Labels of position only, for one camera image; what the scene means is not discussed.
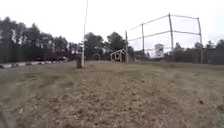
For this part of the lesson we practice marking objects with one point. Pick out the dry brown grass field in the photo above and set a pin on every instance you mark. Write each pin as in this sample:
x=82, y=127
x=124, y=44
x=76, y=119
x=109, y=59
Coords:
x=113, y=96

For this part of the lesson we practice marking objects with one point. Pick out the row of dark trees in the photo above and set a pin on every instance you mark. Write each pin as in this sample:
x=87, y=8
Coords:
x=30, y=43

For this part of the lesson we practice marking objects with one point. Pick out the tall thin pale pole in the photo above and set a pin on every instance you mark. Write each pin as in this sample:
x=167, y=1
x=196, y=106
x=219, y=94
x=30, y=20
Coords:
x=83, y=50

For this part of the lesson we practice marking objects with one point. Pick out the striped kerb strip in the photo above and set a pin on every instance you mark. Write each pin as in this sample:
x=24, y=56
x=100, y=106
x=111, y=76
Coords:
x=30, y=63

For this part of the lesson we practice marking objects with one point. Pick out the small dark hut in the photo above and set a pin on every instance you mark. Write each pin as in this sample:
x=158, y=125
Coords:
x=96, y=57

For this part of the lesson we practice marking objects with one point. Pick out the small open wooden shed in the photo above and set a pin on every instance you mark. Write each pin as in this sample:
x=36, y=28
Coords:
x=118, y=55

